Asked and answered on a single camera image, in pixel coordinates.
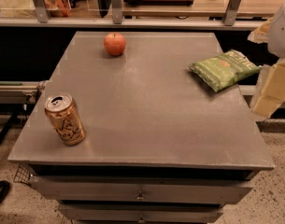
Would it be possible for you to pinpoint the wire mesh basket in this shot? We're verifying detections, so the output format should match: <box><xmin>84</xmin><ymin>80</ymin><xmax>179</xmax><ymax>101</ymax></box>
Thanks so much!
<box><xmin>13</xmin><ymin>164</ymin><xmax>31</xmax><ymax>186</ymax></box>

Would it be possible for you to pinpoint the orange soda can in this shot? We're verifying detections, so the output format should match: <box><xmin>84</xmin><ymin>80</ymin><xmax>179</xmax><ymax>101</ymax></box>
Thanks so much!
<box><xmin>45</xmin><ymin>92</ymin><xmax>86</xmax><ymax>146</ymax></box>

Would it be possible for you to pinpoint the green chip bag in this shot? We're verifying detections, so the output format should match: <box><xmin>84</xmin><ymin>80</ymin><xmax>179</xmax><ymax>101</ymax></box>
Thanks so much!
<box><xmin>188</xmin><ymin>49</ymin><xmax>260</xmax><ymax>92</ymax></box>

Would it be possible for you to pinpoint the grey drawer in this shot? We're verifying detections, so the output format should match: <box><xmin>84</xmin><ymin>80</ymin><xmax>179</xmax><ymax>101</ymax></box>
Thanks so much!
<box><xmin>59</xmin><ymin>204</ymin><xmax>223</xmax><ymax>224</ymax></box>
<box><xmin>30</xmin><ymin>175</ymin><xmax>252</xmax><ymax>205</ymax></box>

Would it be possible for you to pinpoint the upper grey drawer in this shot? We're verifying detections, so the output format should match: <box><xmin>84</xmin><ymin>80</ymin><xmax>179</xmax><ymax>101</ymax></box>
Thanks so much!
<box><xmin>30</xmin><ymin>175</ymin><xmax>252</xmax><ymax>205</ymax></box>

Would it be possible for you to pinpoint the red apple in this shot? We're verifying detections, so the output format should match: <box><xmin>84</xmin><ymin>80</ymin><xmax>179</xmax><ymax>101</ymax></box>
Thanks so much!
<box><xmin>104</xmin><ymin>33</ymin><xmax>126</xmax><ymax>56</ymax></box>

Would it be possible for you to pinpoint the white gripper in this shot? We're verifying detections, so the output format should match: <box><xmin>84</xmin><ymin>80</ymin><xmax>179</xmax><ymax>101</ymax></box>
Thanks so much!
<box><xmin>248</xmin><ymin>2</ymin><xmax>285</xmax><ymax>119</ymax></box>

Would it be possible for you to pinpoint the lower grey drawer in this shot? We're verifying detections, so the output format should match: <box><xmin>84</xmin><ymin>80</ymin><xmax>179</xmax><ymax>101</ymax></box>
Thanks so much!
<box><xmin>59</xmin><ymin>204</ymin><xmax>223</xmax><ymax>224</ymax></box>

